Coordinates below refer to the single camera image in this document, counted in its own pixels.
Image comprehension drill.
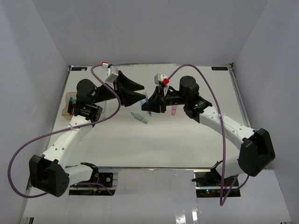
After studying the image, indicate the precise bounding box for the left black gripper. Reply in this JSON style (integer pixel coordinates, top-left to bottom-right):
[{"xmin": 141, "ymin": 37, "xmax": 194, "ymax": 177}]
[{"xmin": 93, "ymin": 70, "xmax": 146, "ymax": 107}]

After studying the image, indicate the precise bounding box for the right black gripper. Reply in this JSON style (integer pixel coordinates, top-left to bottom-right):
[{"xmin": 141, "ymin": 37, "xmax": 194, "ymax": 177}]
[{"xmin": 142, "ymin": 86, "xmax": 188, "ymax": 113}]

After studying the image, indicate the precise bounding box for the blue pen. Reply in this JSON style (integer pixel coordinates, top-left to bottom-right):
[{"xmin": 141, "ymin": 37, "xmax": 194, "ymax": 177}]
[{"xmin": 146, "ymin": 98, "xmax": 152, "ymax": 117}]

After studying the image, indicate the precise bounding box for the pink transparent highlighter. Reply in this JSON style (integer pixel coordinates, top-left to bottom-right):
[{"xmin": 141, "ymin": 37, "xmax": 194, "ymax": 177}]
[{"xmin": 171, "ymin": 105, "xmax": 177, "ymax": 116}]

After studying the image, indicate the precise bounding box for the green transparent highlighter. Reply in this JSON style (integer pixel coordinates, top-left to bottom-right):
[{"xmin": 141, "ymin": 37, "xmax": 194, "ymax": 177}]
[{"xmin": 131, "ymin": 112, "xmax": 148, "ymax": 124}]

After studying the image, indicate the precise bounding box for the blue cap black highlighter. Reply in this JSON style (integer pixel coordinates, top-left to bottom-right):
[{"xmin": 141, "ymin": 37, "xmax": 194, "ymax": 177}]
[{"xmin": 67, "ymin": 97, "xmax": 73, "ymax": 114}]

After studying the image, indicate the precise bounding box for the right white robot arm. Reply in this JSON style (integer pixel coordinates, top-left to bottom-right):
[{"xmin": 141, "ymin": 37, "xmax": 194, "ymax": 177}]
[{"xmin": 142, "ymin": 73, "xmax": 276, "ymax": 186}]

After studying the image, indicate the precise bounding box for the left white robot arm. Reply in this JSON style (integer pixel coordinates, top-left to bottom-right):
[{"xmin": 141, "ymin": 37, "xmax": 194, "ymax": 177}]
[{"xmin": 29, "ymin": 71, "xmax": 145, "ymax": 197}]

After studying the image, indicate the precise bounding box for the left blue table label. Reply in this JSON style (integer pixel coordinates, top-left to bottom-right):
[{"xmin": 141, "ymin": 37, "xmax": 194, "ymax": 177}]
[{"xmin": 71, "ymin": 67, "xmax": 87, "ymax": 71}]

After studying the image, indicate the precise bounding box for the blue table label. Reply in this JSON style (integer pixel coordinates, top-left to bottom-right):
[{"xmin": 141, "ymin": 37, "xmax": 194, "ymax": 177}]
[
  {"xmin": 71, "ymin": 67, "xmax": 87, "ymax": 71},
  {"xmin": 211, "ymin": 67, "xmax": 228, "ymax": 71}
]

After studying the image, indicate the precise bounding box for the brown transparent container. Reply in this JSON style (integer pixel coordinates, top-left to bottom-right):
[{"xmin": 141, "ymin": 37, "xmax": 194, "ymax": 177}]
[{"xmin": 61, "ymin": 92, "xmax": 77, "ymax": 120}]

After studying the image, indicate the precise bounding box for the right blue table label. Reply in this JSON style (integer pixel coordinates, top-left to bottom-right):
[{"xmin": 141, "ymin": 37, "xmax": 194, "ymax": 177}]
[{"xmin": 211, "ymin": 67, "xmax": 228, "ymax": 71}]

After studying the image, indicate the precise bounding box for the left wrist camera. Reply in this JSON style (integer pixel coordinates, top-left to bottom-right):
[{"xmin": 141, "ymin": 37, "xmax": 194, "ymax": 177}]
[{"xmin": 101, "ymin": 62, "xmax": 119, "ymax": 84}]

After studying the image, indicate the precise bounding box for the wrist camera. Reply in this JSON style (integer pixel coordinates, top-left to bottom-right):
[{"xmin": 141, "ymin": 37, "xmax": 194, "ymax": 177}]
[
  {"xmin": 101, "ymin": 62, "xmax": 119, "ymax": 84},
  {"xmin": 154, "ymin": 73, "xmax": 169, "ymax": 95}
]

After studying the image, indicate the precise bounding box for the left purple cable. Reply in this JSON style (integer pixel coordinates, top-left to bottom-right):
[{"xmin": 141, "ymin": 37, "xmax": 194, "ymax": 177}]
[{"xmin": 7, "ymin": 64, "xmax": 122, "ymax": 199}]

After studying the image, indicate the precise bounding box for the purple cable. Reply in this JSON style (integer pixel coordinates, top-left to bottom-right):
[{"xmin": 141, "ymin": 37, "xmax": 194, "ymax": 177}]
[
  {"xmin": 7, "ymin": 64, "xmax": 122, "ymax": 199},
  {"xmin": 167, "ymin": 64, "xmax": 249, "ymax": 207}
]

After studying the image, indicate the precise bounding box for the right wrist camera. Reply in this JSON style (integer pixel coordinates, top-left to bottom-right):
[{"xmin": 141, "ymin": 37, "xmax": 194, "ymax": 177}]
[{"xmin": 154, "ymin": 73, "xmax": 169, "ymax": 95}]

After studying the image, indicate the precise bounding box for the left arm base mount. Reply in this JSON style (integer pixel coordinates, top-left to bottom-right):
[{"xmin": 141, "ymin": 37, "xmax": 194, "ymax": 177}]
[{"xmin": 65, "ymin": 162, "xmax": 115, "ymax": 196}]

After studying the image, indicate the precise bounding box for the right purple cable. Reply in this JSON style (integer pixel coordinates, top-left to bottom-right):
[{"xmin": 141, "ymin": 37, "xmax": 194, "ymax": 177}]
[{"xmin": 167, "ymin": 64, "xmax": 249, "ymax": 207}]

